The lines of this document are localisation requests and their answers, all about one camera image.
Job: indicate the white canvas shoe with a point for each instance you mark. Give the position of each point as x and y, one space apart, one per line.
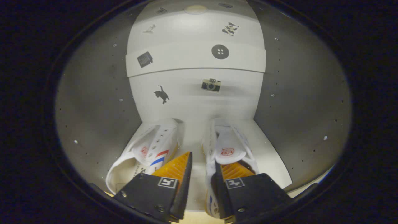
228 146
155 140

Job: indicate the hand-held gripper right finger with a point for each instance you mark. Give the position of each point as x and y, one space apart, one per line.
255 196

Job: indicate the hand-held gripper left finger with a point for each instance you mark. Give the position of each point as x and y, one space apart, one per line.
149 196

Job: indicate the dark grey shoe cabinet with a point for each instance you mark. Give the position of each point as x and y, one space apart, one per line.
93 93

